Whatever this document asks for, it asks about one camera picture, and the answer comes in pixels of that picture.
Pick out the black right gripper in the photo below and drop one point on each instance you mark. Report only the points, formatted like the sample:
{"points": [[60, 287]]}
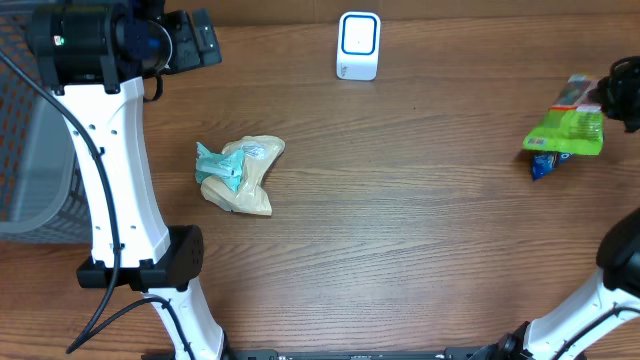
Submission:
{"points": [[614, 90]]}

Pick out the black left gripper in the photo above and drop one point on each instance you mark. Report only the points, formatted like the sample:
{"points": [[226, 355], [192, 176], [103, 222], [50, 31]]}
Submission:
{"points": [[192, 55]]}

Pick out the green snack bag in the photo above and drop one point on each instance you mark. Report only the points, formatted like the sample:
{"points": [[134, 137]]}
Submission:
{"points": [[572, 124]]}

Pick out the blue Oreo cookie pack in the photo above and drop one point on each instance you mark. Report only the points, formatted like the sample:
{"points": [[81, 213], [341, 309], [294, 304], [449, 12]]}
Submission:
{"points": [[544, 163]]}

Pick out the teal wrapper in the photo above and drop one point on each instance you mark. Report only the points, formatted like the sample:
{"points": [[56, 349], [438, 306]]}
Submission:
{"points": [[226, 167]]}

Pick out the beige snack bag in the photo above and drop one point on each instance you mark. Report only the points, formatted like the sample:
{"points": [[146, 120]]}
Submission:
{"points": [[260, 154]]}

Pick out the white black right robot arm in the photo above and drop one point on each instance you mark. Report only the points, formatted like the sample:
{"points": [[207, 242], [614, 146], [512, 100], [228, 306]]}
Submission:
{"points": [[610, 297]]}

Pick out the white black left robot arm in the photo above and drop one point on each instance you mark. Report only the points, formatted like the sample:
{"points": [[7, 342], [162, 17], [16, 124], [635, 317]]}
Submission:
{"points": [[93, 59]]}

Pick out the grey plastic mesh basket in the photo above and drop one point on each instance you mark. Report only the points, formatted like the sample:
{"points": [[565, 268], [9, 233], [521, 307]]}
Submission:
{"points": [[42, 194]]}

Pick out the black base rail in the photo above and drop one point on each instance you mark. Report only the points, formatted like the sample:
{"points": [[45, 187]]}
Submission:
{"points": [[455, 353]]}

